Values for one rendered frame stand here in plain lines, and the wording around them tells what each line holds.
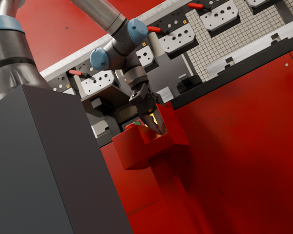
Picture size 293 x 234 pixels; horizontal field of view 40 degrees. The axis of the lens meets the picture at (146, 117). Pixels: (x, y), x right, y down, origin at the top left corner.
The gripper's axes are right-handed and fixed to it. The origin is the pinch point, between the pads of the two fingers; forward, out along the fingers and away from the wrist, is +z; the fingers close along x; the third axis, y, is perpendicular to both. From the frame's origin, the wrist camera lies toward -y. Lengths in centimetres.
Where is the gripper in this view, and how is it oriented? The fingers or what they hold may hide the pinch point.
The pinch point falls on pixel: (160, 132)
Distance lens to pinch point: 136.6
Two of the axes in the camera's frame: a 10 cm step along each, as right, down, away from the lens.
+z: 4.2, 8.8, -2.0
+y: 3.8, 0.3, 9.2
